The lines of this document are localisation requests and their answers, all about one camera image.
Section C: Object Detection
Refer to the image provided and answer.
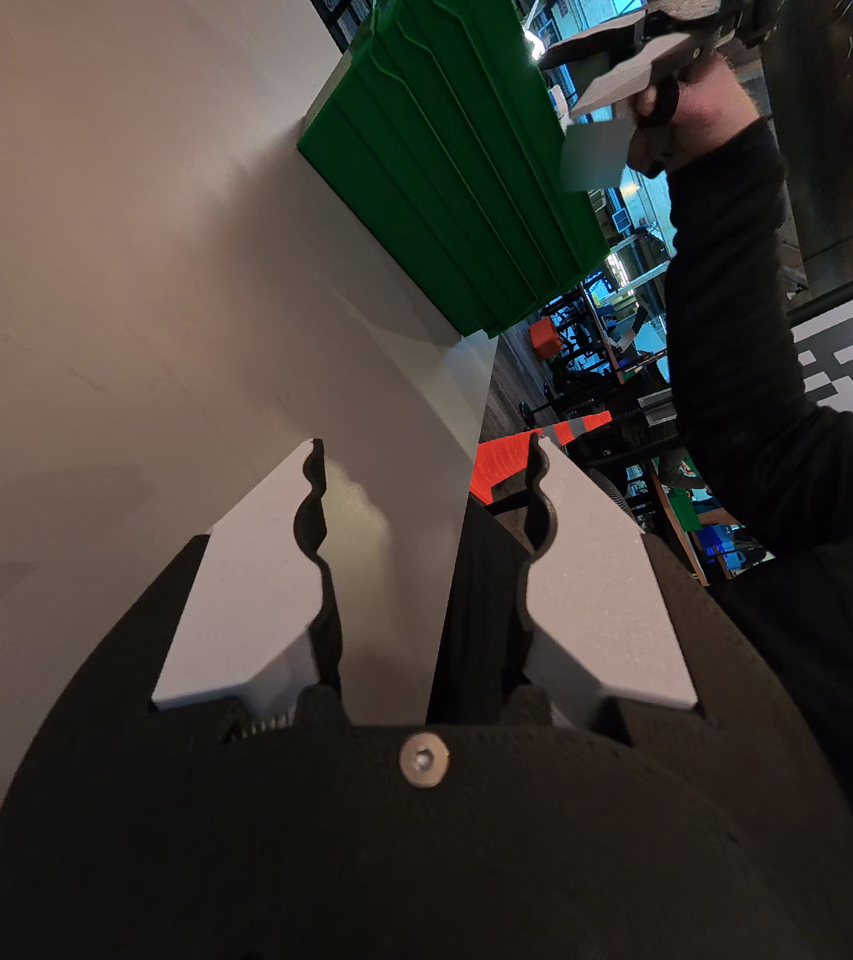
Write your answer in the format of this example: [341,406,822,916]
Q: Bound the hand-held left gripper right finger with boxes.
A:
[520,433,699,730]

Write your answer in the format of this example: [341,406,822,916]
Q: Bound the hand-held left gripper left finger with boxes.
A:
[150,437,344,725]

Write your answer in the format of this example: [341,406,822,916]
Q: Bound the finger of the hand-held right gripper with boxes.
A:
[569,32,703,120]
[539,21,649,74]

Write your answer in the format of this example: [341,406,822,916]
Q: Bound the stack of nested green bins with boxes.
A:
[296,0,613,339]

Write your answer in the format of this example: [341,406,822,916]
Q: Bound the person's right forearm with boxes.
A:
[662,116,853,560]

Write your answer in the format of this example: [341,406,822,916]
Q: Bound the person's right hand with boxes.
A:
[651,54,764,175]

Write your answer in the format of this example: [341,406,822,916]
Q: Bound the orange traffic cone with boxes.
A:
[469,410,614,505]

